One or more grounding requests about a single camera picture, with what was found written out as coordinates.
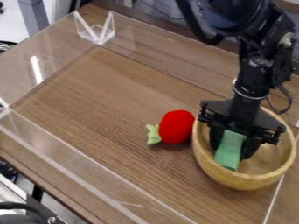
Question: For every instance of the clear acrylic front wall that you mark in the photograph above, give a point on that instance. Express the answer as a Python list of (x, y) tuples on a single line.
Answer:
[(95, 192)]

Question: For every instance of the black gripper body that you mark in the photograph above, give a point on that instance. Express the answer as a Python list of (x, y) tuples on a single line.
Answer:
[(240, 115)]

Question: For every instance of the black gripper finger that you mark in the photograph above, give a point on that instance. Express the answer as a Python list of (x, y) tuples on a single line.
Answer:
[(216, 131), (249, 146)]

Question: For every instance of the clear acrylic corner bracket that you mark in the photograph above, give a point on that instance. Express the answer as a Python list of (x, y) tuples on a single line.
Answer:
[(95, 33)]

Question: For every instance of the brown wooden bowl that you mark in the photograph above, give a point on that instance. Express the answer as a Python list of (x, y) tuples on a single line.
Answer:
[(257, 172)]

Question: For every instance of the red plush strawberry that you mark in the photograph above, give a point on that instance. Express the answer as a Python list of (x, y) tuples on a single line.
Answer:
[(173, 130)]

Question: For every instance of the green foam stick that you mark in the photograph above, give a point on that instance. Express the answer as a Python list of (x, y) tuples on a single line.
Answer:
[(228, 152)]

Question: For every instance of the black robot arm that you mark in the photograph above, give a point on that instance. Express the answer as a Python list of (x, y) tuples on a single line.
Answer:
[(264, 31)]

